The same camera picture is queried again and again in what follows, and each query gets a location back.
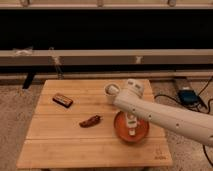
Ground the blue power adapter box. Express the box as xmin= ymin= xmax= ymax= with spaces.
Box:
xmin=178 ymin=90 xmax=199 ymax=105

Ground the wooden table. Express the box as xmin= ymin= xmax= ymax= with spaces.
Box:
xmin=17 ymin=79 xmax=172 ymax=169

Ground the white squeeze bottle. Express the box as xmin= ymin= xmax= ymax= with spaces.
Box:
xmin=125 ymin=113 xmax=137 ymax=136

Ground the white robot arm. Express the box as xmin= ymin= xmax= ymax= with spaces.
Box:
xmin=108 ymin=79 xmax=213 ymax=147

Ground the black cable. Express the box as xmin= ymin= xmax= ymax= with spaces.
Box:
xmin=153 ymin=76 xmax=213 ymax=168

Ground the orange ceramic bowl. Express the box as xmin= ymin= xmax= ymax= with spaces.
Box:
xmin=114 ymin=111 xmax=149 ymax=143

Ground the grey metal rail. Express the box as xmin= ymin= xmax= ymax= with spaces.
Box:
xmin=0 ymin=49 xmax=213 ymax=65

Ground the dark chocolate bar wrapper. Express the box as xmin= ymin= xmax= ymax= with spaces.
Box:
xmin=52 ymin=93 xmax=73 ymax=108

